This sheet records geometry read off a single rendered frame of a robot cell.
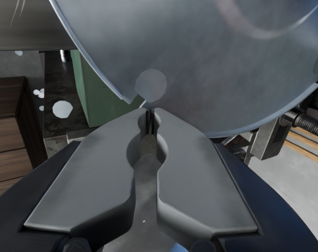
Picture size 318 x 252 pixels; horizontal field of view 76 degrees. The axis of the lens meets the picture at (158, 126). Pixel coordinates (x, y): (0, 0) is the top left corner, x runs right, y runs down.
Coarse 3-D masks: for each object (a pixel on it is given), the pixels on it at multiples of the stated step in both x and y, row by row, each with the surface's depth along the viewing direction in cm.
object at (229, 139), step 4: (228, 136) 19; (232, 136) 18; (236, 136) 18; (240, 136) 19; (224, 140) 19; (228, 140) 18; (232, 140) 18; (236, 140) 19; (240, 140) 19; (244, 140) 19; (224, 144) 18; (228, 144) 18; (232, 144) 19; (236, 144) 19; (240, 144) 19; (244, 144) 20; (248, 144) 20; (228, 148) 19; (232, 148) 19; (236, 148) 19
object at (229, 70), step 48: (96, 0) 9; (144, 0) 10; (192, 0) 11; (240, 0) 12; (288, 0) 13; (96, 48) 10; (144, 48) 11; (192, 48) 13; (240, 48) 14; (288, 48) 17; (192, 96) 15; (240, 96) 17; (288, 96) 20
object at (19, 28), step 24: (0, 0) 8; (24, 0) 8; (48, 0) 9; (0, 24) 8; (24, 24) 9; (48, 24) 9; (0, 48) 9; (24, 48) 9; (48, 48) 10; (72, 48) 10
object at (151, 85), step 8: (144, 72) 12; (152, 72) 12; (160, 72) 13; (136, 80) 12; (144, 80) 12; (152, 80) 13; (160, 80) 13; (136, 88) 12; (144, 88) 13; (152, 88) 13; (160, 88) 13; (144, 96) 13; (152, 96) 13; (160, 96) 13
